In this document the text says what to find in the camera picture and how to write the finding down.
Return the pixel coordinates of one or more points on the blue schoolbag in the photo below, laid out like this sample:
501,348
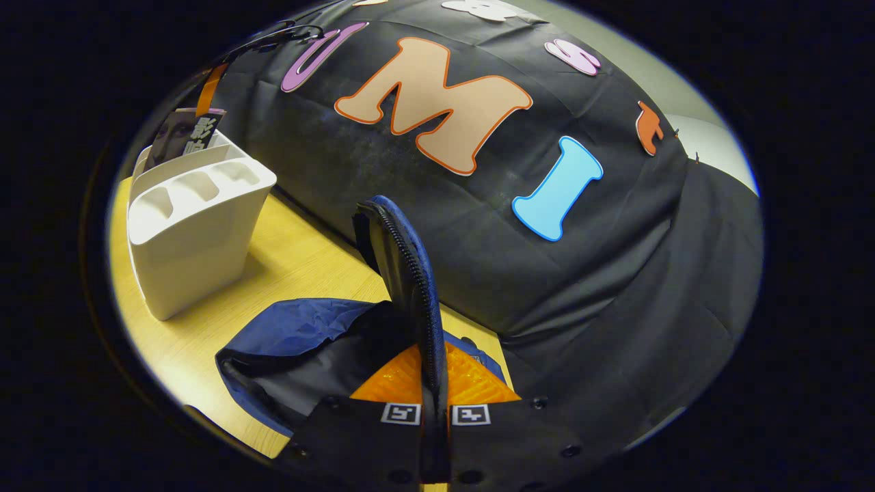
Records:
301,328

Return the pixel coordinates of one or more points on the dark cover book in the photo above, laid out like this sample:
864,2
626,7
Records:
181,133

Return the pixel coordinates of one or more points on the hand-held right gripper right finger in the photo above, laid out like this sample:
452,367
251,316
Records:
513,444

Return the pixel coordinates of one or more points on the black backdrop cloth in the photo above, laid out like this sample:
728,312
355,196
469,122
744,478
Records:
581,307

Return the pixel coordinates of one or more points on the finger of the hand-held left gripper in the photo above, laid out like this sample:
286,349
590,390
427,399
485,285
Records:
210,89

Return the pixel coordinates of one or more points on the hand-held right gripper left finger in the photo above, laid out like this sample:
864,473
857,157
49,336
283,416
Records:
355,444

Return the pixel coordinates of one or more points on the white plastic bookshelf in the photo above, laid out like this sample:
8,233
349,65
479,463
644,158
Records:
191,253

